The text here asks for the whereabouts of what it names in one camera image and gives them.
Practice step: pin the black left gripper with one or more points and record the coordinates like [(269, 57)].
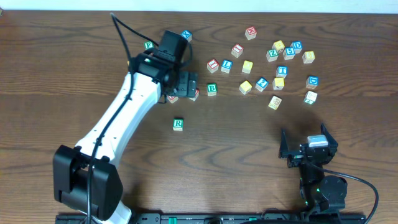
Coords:
[(188, 84)]

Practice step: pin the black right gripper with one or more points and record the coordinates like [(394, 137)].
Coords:
[(304, 152)]

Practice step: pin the green B block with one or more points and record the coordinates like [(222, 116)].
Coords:
[(211, 89)]

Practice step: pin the green R block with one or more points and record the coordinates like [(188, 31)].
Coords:
[(178, 124)]

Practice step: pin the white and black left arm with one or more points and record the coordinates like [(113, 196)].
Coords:
[(85, 177)]

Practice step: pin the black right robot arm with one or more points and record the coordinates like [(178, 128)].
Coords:
[(322, 193)]

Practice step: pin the red A block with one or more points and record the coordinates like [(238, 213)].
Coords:
[(172, 99)]

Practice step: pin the red U block centre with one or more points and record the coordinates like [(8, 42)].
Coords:
[(196, 95)]

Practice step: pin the red I block lower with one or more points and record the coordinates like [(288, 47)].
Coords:
[(212, 65)]

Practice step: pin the red i block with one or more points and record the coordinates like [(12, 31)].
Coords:
[(212, 65), (237, 50)]

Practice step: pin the green F block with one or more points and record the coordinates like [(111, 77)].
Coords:
[(149, 45)]

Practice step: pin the blue X block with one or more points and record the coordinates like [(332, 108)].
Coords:
[(187, 35)]

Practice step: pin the green 7 block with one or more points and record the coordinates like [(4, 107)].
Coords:
[(310, 97)]

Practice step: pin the blue L block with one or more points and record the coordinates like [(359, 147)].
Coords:
[(226, 66)]

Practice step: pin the yellow snail block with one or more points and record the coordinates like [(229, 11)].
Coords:
[(275, 102)]

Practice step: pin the blue D block lower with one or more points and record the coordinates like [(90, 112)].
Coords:
[(312, 82)]

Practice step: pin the blue d block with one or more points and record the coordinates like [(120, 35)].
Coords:
[(312, 82), (297, 46)]

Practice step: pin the red I block upper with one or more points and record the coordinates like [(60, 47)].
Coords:
[(237, 50)]

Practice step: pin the yellow S block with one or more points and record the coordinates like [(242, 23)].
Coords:
[(245, 87)]

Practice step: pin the yellow K block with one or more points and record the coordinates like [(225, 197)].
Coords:
[(278, 83)]

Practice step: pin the yellow O block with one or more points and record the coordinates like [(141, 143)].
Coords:
[(247, 66)]

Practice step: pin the blue 2 block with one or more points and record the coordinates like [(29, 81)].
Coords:
[(261, 84)]

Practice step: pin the blue T block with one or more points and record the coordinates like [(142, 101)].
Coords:
[(282, 71)]

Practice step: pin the red M block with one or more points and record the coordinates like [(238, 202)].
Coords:
[(250, 33)]

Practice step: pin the yellow 8 block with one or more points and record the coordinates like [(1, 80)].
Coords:
[(308, 57)]

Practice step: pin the blue 5 block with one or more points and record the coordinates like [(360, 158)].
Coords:
[(288, 53)]

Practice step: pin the green Z block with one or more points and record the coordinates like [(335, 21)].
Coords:
[(272, 55)]

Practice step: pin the blue D block upper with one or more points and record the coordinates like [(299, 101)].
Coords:
[(297, 46)]

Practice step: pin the yellow block top right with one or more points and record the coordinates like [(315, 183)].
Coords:
[(278, 46)]

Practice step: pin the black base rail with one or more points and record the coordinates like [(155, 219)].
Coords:
[(273, 217)]

